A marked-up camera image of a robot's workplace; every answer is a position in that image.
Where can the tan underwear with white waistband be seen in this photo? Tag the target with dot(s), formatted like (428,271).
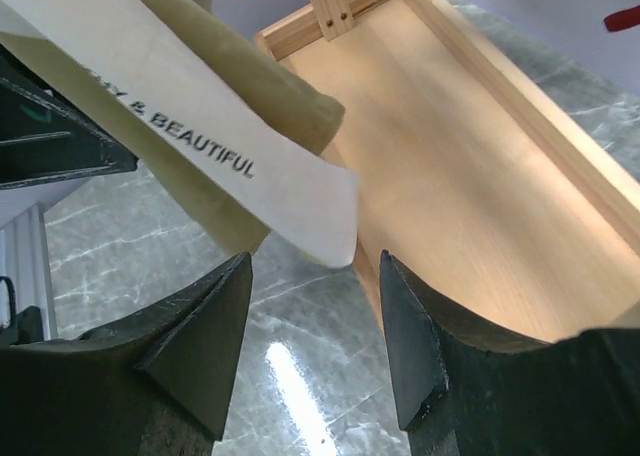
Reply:
(233,136)

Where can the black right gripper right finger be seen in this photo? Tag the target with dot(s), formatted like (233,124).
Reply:
(464,385)

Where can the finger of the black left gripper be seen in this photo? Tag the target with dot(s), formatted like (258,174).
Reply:
(45,138)

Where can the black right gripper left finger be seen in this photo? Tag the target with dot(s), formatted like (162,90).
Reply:
(156,382)

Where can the wooden drying rack frame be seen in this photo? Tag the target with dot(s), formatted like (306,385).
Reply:
(469,174)

